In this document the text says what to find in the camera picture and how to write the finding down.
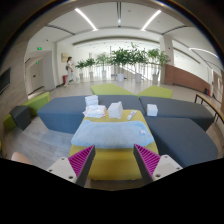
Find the red bin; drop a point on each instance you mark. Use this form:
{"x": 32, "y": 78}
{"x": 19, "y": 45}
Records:
{"x": 64, "y": 77}

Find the potted plant centre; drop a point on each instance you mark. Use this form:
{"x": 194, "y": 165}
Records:
{"x": 138, "y": 58}

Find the wall-mounted black television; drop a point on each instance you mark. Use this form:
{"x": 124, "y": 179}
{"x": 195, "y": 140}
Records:
{"x": 5, "y": 80}

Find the grey sofa bench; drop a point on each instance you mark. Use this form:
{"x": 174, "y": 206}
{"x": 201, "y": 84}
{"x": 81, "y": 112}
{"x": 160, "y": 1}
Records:
{"x": 183, "y": 140}
{"x": 173, "y": 108}

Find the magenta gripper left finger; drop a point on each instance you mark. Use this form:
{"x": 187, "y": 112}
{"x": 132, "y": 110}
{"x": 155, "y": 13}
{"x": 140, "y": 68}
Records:
{"x": 75, "y": 168}

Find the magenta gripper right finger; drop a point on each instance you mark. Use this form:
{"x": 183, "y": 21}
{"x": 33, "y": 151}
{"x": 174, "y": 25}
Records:
{"x": 153, "y": 166}

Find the walking person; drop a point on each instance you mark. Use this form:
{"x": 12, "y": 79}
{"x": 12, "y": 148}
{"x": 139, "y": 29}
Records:
{"x": 70, "y": 71}

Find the potted plant right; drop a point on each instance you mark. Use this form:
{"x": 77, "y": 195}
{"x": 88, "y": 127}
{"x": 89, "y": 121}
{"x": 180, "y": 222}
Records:
{"x": 156, "y": 58}

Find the dark grey cube stool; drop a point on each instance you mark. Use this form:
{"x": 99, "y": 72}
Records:
{"x": 21, "y": 116}

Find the potted plant white pot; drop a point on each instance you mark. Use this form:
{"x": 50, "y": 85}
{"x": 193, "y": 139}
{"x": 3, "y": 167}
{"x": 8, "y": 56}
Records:
{"x": 119, "y": 58}

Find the white tissue box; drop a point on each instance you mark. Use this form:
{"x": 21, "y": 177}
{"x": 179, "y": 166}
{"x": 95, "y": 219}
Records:
{"x": 115, "y": 110}

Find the potted plant far left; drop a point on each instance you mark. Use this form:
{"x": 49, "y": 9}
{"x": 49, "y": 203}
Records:
{"x": 80, "y": 66}

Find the light blue towel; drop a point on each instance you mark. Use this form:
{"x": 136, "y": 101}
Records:
{"x": 112, "y": 135}

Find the yellow-green ottoman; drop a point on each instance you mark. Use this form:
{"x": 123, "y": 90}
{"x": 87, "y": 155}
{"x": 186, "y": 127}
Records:
{"x": 115, "y": 164}

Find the wooden bench black frame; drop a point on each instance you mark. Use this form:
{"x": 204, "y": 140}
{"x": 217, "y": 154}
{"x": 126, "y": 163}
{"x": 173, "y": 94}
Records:
{"x": 218, "y": 113}

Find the green left side bench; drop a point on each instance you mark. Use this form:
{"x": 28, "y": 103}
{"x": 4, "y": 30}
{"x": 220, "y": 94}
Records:
{"x": 34, "y": 105}

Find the green rear left bench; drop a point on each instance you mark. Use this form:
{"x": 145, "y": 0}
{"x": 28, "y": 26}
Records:
{"x": 109, "y": 89}

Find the blue-grey left sofa bench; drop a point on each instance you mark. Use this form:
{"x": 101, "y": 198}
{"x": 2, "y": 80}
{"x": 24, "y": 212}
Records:
{"x": 65, "y": 114}

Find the green rear right bench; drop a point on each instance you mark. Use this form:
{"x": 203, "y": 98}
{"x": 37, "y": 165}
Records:
{"x": 155, "y": 91}

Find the crumpled white cloth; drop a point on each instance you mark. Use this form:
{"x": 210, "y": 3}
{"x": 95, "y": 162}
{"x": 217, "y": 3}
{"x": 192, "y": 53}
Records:
{"x": 95, "y": 111}

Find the small white box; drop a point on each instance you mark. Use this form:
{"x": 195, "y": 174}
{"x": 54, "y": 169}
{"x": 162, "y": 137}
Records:
{"x": 152, "y": 110}

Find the green bench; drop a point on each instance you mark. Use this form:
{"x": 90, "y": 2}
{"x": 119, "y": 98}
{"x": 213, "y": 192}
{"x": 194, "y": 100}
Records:
{"x": 155, "y": 91}
{"x": 34, "y": 105}
{"x": 109, "y": 89}

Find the grey right rear sofa bench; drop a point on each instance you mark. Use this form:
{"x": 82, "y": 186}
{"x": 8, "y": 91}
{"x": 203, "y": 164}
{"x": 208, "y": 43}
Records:
{"x": 173, "y": 108}

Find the folded white towel stack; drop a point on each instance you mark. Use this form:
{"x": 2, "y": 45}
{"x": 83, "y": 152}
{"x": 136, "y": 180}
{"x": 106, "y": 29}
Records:
{"x": 91, "y": 100}

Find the grey right front sofa bench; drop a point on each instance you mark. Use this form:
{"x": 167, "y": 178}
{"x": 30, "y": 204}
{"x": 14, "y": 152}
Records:
{"x": 183, "y": 140}

